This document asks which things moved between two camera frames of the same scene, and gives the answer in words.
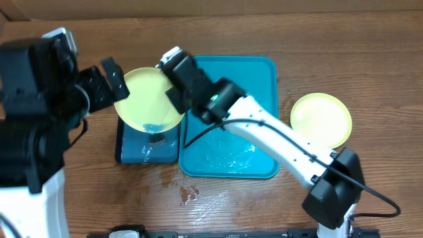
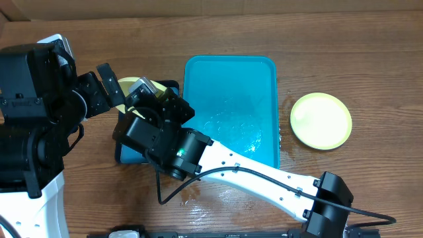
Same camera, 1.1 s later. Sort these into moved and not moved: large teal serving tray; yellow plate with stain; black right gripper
Moved: black right gripper
Not moved: large teal serving tray; yellow plate with stain
